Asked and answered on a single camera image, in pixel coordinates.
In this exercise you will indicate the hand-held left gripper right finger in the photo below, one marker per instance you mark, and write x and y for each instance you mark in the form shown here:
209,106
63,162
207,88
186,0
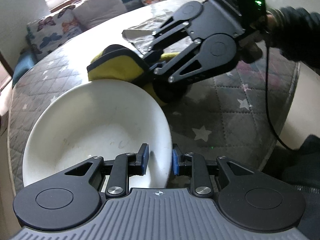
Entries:
176,161

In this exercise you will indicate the large butterfly print pillow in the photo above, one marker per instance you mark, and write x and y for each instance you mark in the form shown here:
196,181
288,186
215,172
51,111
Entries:
50,32

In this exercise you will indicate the white bowl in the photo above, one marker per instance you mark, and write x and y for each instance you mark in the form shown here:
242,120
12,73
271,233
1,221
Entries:
87,120

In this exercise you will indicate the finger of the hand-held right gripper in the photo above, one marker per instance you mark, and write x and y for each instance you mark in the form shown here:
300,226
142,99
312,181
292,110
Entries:
170,40
175,73

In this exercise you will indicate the person's right forearm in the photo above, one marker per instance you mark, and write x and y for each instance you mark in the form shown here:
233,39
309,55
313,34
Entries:
297,35

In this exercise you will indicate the person's right hand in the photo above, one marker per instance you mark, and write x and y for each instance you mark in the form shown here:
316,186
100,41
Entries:
252,47

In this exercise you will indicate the grey towel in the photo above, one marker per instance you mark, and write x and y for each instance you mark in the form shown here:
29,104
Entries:
140,33

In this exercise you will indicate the plain white pillow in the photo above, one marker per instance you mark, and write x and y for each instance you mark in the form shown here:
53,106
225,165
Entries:
100,5

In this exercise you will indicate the blue sofa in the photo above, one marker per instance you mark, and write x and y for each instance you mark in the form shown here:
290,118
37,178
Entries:
21,65

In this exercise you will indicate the yellow and black cleaning cloth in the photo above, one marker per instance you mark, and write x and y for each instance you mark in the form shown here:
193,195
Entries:
112,65

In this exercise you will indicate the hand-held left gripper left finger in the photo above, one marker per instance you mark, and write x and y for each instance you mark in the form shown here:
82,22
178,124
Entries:
145,160

